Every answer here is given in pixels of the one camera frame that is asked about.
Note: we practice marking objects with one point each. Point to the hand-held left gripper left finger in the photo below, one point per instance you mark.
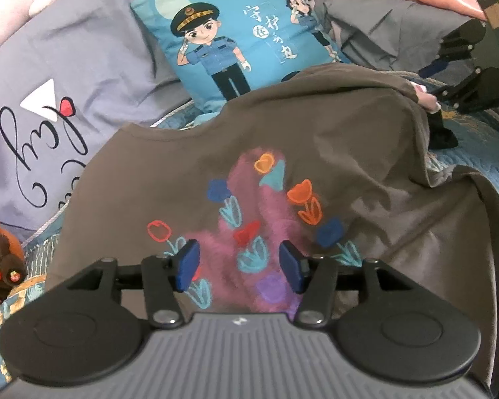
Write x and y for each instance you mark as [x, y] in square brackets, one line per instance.
[189, 264]

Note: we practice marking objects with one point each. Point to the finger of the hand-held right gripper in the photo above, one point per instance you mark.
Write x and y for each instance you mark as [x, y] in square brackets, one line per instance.
[478, 91]
[461, 41]

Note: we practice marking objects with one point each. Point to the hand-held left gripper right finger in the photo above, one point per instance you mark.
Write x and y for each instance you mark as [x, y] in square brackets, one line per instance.
[290, 267]

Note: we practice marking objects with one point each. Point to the pink heart-print garment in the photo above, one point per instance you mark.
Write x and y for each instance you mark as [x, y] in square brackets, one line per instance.
[426, 99]

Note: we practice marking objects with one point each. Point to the grey flower-print t-shirt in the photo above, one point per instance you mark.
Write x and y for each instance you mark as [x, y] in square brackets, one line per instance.
[357, 153]

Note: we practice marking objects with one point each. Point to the black garment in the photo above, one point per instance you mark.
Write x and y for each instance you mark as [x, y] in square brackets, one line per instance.
[440, 133]

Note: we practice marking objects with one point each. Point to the blue floral quilt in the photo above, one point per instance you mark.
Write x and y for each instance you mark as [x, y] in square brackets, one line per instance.
[482, 153]

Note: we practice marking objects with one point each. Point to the red panda plush toy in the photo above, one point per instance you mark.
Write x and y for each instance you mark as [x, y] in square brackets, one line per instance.
[2, 257]

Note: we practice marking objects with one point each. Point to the blue cartoon-print pillow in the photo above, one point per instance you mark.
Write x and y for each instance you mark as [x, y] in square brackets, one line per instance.
[233, 29]

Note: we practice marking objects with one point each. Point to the grey-blue script-print sofa cover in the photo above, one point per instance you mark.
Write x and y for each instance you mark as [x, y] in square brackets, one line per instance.
[87, 50]

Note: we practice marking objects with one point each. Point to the pink plush toy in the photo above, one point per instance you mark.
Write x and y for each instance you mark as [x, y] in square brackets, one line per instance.
[8, 8]

